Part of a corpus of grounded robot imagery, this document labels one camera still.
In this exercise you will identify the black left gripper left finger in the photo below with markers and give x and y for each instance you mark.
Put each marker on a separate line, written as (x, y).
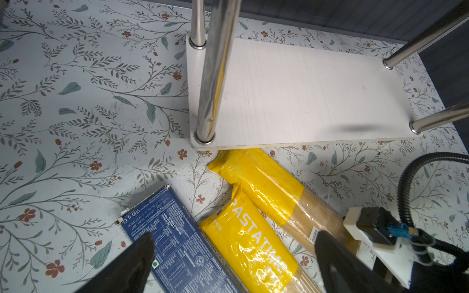
(128, 273)

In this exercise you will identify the yellow Pastatime bag front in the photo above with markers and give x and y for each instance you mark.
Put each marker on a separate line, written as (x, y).
(253, 250)

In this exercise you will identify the yellow spaghetti bag with barcode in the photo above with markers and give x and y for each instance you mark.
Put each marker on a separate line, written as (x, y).
(284, 199)

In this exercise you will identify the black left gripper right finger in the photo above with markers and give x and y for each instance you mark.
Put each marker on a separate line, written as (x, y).
(342, 272)

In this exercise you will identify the blue pasta box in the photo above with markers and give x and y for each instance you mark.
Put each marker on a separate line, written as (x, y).
(183, 261)

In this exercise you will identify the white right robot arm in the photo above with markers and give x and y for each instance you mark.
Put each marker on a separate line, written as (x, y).
(436, 278)

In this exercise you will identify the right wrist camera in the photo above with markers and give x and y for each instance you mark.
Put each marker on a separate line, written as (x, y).
(370, 227)

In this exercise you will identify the white two-tier shelf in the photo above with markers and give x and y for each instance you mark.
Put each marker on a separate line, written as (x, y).
(250, 94)

